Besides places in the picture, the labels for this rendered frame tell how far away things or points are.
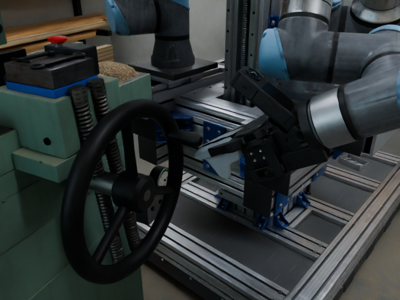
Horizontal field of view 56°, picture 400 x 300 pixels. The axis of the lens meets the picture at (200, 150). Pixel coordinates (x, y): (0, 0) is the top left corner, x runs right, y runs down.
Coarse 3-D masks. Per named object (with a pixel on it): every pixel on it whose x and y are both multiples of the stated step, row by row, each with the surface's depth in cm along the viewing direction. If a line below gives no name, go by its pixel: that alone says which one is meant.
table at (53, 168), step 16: (128, 80) 82; (144, 80) 86; (128, 96) 82; (144, 96) 87; (0, 128) 59; (0, 144) 56; (16, 144) 59; (0, 160) 57; (16, 160) 58; (32, 160) 56; (48, 160) 56; (64, 160) 56; (48, 176) 56; (64, 176) 56
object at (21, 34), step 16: (80, 16) 383; (96, 16) 383; (16, 32) 296; (32, 32) 299; (48, 32) 309; (64, 32) 322; (80, 32) 350; (96, 32) 388; (0, 48) 280; (16, 48) 287; (32, 48) 295
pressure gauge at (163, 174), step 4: (156, 168) 90; (160, 168) 90; (164, 168) 90; (152, 172) 90; (156, 172) 89; (160, 172) 89; (164, 172) 90; (152, 176) 89; (156, 176) 89; (160, 176) 88; (164, 176) 91; (156, 180) 89; (160, 180) 89; (156, 184) 89; (160, 184) 90; (164, 184) 92
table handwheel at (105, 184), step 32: (96, 128) 48; (128, 128) 53; (96, 160) 47; (128, 160) 56; (64, 192) 46; (128, 192) 56; (160, 192) 65; (64, 224) 46; (160, 224) 68; (96, 256) 53; (128, 256) 63
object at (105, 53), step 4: (96, 48) 93; (100, 48) 93; (104, 48) 95; (108, 48) 96; (112, 48) 97; (100, 52) 94; (104, 52) 95; (108, 52) 96; (112, 52) 98; (100, 56) 94; (104, 56) 95; (108, 56) 97; (112, 56) 98; (100, 60) 94; (104, 60) 96; (108, 60) 97; (112, 60) 98
